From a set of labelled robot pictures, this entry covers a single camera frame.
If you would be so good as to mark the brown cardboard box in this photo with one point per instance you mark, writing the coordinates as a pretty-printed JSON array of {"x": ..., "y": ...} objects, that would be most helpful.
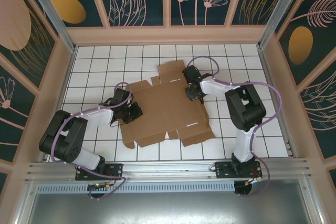
[{"x": 162, "y": 108}]

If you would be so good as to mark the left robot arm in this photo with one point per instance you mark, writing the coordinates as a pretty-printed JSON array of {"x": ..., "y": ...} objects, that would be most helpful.
[{"x": 68, "y": 140}]

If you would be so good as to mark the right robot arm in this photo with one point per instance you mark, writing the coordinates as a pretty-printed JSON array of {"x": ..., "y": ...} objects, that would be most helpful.
[{"x": 244, "y": 108}]

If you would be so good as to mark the small yellow connector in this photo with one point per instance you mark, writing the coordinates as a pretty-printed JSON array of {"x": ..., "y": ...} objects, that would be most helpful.
[
  {"x": 248, "y": 183},
  {"x": 107, "y": 186}
]

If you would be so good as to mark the grey metal sheet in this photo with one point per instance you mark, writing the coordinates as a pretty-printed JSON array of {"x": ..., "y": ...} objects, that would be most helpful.
[{"x": 168, "y": 208}]

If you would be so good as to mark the dark panel oval and fern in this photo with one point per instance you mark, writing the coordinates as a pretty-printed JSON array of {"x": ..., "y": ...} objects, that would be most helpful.
[{"x": 302, "y": 43}]

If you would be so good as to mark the dark panel orange oval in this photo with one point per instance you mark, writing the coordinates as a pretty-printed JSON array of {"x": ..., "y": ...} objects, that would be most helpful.
[{"x": 68, "y": 9}]

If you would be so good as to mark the dark panel single pink flower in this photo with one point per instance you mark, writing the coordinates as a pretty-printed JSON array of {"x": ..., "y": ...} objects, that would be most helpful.
[{"x": 10, "y": 108}]

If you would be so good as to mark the dark panel pink fern leaves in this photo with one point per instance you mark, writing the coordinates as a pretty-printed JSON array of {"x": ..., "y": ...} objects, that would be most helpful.
[{"x": 323, "y": 108}]

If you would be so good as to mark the dark panel large pink circle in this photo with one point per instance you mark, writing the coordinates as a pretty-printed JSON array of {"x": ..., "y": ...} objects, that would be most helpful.
[{"x": 15, "y": 24}]

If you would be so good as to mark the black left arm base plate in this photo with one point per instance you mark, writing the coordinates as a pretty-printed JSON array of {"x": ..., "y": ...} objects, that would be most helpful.
[{"x": 115, "y": 171}]

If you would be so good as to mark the long aluminium frame rail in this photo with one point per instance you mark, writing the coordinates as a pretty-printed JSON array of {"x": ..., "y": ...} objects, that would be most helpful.
[{"x": 168, "y": 169}]

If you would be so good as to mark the aluminium table side rail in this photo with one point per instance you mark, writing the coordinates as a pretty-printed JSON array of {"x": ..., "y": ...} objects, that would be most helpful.
[
  {"x": 65, "y": 77},
  {"x": 269, "y": 77}
]

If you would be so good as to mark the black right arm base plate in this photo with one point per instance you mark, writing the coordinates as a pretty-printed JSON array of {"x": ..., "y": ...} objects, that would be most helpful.
[{"x": 223, "y": 170}]

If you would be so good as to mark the aluminium corner post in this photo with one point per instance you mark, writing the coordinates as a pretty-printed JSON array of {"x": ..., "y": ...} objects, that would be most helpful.
[
  {"x": 275, "y": 11},
  {"x": 55, "y": 16}
]

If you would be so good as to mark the short aluminium frame bar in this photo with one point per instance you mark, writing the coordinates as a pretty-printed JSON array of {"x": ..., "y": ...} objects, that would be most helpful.
[
  {"x": 312, "y": 208},
  {"x": 25, "y": 205}
]

